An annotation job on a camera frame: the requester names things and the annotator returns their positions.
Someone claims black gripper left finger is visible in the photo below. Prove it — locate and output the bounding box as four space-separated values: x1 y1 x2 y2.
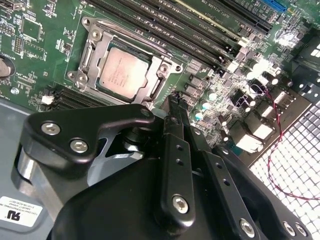
21 93 197 235

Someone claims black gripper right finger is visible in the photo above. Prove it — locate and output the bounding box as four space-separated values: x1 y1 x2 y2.
178 97 314 240

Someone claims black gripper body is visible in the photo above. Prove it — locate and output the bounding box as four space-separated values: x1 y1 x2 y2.
49 155 236 240

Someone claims silver CPU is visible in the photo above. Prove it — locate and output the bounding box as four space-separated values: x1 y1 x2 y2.
94 46 151 103

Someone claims metal locking lever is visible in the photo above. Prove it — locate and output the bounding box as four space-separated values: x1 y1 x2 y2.
97 21 175 56

